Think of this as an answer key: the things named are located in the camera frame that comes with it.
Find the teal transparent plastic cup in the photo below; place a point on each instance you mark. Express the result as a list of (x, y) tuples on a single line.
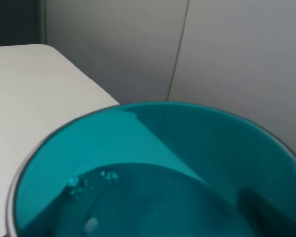
[(155, 169)]

